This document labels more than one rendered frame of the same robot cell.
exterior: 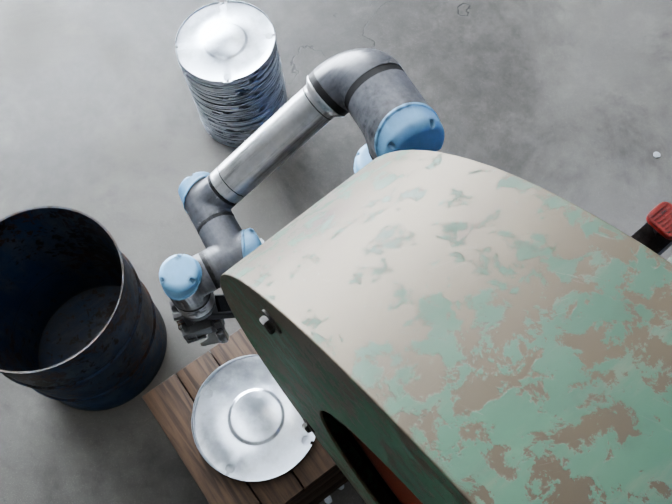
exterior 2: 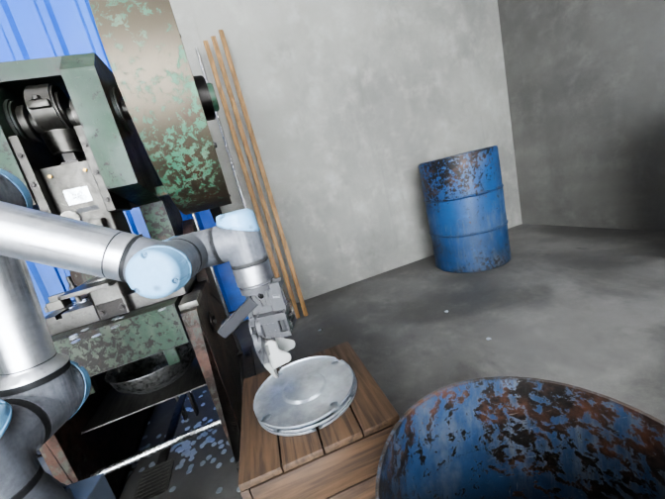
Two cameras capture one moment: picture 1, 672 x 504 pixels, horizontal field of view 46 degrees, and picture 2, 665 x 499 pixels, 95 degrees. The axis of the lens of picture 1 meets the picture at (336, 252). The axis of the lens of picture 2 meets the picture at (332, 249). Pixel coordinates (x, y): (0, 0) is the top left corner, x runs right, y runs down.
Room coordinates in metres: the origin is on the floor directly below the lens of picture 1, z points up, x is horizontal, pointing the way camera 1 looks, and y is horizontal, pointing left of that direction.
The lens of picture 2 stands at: (1.10, 0.62, 0.90)
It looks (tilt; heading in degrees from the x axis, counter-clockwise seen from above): 12 degrees down; 197
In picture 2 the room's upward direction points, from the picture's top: 14 degrees counter-clockwise
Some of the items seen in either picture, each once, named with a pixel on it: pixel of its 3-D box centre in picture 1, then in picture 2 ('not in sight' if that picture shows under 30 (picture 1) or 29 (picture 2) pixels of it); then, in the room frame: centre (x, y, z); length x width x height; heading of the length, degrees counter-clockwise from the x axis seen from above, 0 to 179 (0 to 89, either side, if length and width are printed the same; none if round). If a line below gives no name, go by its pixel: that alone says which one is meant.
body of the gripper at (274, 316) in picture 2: (198, 313); (268, 308); (0.56, 0.29, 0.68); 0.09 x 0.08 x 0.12; 101
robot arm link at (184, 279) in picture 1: (186, 281); (240, 238); (0.56, 0.28, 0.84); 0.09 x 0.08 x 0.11; 111
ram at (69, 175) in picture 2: not in sight; (86, 203); (0.25, -0.47, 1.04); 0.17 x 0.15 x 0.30; 33
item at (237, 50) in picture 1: (225, 40); not in sight; (1.50, 0.24, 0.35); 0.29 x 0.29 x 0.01
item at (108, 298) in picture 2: not in sight; (108, 297); (0.37, -0.40, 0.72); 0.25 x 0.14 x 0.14; 33
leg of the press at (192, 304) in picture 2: not in sight; (219, 312); (-0.04, -0.34, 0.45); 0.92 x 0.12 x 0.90; 33
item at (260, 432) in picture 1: (256, 416); (304, 386); (0.41, 0.23, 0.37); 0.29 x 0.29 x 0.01
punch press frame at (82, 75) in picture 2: not in sight; (126, 252); (0.10, -0.57, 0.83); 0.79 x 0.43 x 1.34; 33
